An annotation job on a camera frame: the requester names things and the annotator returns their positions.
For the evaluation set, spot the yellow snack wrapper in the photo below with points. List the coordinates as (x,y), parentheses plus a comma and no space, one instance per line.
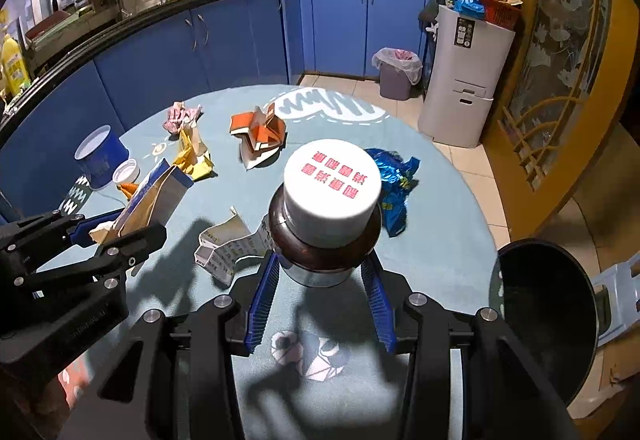
(192,155)

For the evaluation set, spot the red plastic basket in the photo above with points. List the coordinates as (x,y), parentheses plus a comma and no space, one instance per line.
(500,11)

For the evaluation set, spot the orange white torn carton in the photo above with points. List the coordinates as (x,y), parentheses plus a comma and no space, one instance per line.
(260,133)

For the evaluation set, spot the blue paper cup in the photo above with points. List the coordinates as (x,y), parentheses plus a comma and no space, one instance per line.
(100,160)

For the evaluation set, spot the grey trash can with bag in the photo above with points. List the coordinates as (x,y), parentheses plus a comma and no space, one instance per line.
(398,73)

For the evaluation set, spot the brown bottle white cap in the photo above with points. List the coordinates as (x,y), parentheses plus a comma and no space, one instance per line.
(327,205)

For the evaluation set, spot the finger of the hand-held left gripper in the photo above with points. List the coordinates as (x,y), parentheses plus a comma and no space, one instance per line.
(135,245)
(95,225)

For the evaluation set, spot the yellow detergent bottle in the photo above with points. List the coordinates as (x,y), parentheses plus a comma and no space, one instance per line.
(12,65)

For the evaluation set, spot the crumpled paper receipt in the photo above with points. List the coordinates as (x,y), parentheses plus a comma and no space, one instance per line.
(225,247)

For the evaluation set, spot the dark hanging bag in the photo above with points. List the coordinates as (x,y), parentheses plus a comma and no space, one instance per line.
(432,10)

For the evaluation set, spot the blue plastic packet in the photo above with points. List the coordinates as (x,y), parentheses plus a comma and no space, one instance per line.
(467,3)

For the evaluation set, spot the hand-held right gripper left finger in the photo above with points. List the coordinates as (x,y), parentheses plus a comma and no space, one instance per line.
(262,305)

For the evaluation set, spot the light blue plastic chair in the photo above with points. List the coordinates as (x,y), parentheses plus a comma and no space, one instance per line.
(617,300)

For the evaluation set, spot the blue kitchen cabinets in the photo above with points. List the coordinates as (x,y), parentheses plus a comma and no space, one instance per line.
(225,40)

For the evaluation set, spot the black round bin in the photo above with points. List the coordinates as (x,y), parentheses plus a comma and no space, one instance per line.
(545,315)

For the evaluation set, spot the wooden glass door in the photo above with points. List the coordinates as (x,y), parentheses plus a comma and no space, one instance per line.
(565,50)

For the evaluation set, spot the blue white carton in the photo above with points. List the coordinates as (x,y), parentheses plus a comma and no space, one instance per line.
(150,200)

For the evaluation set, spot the pink crumpled wrapper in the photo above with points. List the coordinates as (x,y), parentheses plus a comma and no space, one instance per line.
(181,116)

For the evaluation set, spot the blue foil wrapper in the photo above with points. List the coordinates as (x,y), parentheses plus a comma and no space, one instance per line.
(395,185)

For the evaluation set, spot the white round lid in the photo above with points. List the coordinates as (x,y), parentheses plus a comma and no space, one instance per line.
(125,170)

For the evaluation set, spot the grey tall storage cabinet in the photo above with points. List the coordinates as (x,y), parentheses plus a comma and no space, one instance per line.
(467,75)

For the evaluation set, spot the orange peel scrap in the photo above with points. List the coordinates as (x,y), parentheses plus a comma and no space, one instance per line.
(129,190)

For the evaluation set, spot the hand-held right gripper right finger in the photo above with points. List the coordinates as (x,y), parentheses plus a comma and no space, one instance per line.
(379,310)

